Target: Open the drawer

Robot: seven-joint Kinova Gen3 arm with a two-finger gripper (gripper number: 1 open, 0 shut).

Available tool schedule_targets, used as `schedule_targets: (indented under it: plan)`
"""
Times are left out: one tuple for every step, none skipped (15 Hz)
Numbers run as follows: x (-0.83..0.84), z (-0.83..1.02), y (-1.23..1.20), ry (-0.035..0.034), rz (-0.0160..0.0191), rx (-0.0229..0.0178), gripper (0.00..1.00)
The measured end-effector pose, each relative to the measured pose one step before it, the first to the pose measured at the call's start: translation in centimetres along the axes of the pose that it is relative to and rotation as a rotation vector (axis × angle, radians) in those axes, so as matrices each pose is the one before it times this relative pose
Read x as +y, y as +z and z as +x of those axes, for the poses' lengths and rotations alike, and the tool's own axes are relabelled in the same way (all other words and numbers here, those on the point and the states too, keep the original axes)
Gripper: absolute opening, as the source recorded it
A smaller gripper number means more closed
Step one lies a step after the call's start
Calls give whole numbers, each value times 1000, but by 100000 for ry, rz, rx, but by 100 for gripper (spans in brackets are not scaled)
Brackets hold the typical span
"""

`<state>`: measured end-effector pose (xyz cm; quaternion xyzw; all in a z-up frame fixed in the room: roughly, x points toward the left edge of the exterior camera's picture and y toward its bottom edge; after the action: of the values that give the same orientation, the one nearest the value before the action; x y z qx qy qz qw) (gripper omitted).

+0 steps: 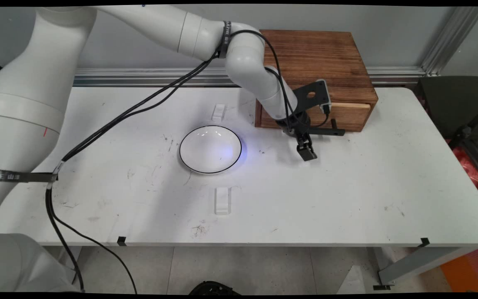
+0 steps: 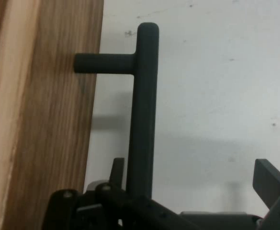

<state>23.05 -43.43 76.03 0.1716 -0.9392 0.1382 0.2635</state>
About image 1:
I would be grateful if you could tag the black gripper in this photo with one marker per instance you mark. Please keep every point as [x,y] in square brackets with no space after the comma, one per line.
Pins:
[297,122]

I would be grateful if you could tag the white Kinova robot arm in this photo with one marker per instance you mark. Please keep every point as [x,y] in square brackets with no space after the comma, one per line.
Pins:
[27,91]

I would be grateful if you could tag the brown wooden drawer cabinet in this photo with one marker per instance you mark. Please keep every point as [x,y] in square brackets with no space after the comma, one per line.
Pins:
[326,58]

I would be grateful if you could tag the white cutlery rest block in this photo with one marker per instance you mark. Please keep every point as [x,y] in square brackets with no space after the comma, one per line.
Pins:
[218,112]
[223,201]

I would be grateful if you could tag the white bowl with black rim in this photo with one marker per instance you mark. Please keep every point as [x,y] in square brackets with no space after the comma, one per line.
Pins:
[210,149]

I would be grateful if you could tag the grey table leg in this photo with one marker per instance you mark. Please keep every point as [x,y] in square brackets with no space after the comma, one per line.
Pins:
[413,263]

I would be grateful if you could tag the red plastic bag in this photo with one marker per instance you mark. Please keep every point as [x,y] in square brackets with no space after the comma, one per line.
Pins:
[469,168]

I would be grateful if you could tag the black round floor object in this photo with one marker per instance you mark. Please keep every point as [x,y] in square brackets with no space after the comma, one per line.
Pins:
[214,288]

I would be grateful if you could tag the orange box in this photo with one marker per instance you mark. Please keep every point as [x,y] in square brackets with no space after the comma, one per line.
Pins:
[471,270]

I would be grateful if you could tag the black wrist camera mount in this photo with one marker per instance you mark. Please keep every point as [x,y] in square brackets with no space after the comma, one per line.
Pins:
[311,95]

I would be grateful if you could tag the diagonal aluminium post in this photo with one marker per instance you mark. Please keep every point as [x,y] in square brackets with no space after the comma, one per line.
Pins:
[450,41]

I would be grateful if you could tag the horizontal aluminium rail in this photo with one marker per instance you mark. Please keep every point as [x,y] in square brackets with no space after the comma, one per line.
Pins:
[139,77]

